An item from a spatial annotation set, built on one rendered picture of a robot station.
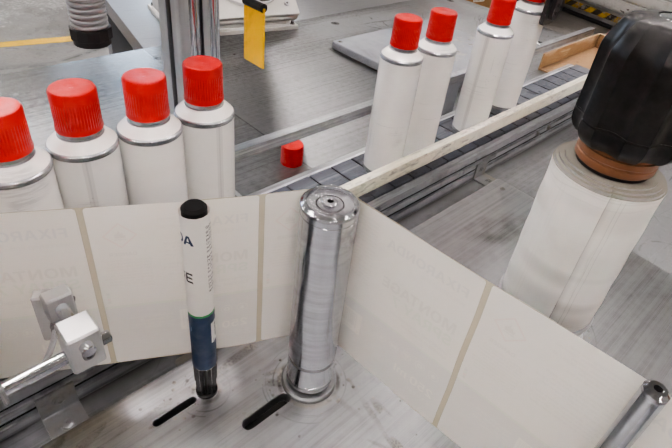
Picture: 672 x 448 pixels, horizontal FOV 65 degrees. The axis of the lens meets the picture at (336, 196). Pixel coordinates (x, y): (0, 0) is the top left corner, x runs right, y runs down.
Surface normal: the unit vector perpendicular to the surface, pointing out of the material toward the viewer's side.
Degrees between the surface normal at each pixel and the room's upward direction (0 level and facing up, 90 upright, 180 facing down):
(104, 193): 90
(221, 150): 90
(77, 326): 0
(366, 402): 0
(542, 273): 93
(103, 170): 90
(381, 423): 0
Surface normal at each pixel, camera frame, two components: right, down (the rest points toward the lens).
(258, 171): 0.11, -0.80
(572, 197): -0.81, 0.28
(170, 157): 0.72, 0.46
